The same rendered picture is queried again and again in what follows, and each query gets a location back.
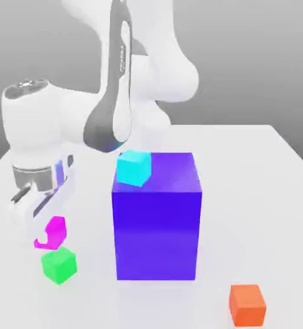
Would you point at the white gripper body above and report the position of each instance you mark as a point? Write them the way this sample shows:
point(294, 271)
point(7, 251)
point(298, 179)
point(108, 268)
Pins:
point(27, 216)

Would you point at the small magenta cube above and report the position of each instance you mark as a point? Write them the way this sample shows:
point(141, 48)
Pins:
point(56, 231)

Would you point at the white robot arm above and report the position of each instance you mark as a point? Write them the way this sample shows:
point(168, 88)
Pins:
point(50, 115)

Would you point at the small green cube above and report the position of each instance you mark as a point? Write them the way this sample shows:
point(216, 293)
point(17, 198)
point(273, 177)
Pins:
point(59, 266)

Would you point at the small cyan cube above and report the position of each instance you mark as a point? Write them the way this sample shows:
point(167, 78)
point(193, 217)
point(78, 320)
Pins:
point(133, 167)

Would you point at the small orange cube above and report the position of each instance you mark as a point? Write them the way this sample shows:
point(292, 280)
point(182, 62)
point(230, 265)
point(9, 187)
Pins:
point(247, 305)

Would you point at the large blue box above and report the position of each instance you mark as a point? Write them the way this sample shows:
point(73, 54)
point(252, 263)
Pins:
point(156, 231)

